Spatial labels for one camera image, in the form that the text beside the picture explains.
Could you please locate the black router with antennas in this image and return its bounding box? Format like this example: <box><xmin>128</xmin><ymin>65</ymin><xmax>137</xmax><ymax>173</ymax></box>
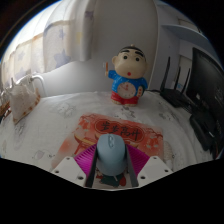
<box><xmin>159</xmin><ymin>56</ymin><xmax>193</xmax><ymax>108</ymax></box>

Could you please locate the black box device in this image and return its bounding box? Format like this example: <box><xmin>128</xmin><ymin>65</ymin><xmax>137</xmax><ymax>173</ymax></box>
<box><xmin>189</xmin><ymin>111</ymin><xmax>221</xmax><ymax>155</ymax></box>

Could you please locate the white shelf unit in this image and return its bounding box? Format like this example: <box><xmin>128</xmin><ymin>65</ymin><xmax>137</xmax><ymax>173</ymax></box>
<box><xmin>154</xmin><ymin>0</ymin><xmax>221</xmax><ymax>93</ymax></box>

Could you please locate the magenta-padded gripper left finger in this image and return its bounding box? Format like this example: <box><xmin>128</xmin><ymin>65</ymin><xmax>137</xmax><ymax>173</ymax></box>
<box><xmin>51</xmin><ymin>144</ymin><xmax>99</xmax><ymax>188</ymax></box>

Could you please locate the red printed mouse pad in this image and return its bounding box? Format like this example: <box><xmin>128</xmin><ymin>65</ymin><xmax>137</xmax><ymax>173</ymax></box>
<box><xmin>49</xmin><ymin>113</ymin><xmax>165</xmax><ymax>188</ymax></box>

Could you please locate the white star-print curtain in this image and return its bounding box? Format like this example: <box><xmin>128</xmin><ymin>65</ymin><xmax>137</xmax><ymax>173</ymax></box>
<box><xmin>1</xmin><ymin>0</ymin><xmax>96</xmax><ymax>88</ymax></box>

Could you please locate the white conch shell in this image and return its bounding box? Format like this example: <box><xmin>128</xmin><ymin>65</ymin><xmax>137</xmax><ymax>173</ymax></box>
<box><xmin>8</xmin><ymin>78</ymin><xmax>42</xmax><ymax>125</ymax></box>

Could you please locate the white printed tablecloth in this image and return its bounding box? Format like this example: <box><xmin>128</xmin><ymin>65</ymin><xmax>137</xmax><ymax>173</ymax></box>
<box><xmin>0</xmin><ymin>90</ymin><xmax>208</xmax><ymax>171</ymax></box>

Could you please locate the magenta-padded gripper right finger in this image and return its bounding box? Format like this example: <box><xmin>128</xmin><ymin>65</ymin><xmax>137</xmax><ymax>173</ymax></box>
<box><xmin>125</xmin><ymin>144</ymin><xmax>174</xmax><ymax>188</ymax></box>

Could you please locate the light blue computer mouse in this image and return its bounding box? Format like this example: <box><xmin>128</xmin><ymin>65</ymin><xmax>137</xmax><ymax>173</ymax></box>
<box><xmin>95</xmin><ymin>133</ymin><xmax>128</xmax><ymax>177</ymax></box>

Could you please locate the cartoon boy figurine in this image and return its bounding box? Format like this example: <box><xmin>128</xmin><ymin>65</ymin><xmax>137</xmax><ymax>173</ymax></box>
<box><xmin>104</xmin><ymin>44</ymin><xmax>150</xmax><ymax>107</ymax></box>

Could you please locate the black monitor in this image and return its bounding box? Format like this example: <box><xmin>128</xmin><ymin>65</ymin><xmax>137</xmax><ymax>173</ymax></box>
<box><xmin>185</xmin><ymin>47</ymin><xmax>224</xmax><ymax>134</ymax></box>

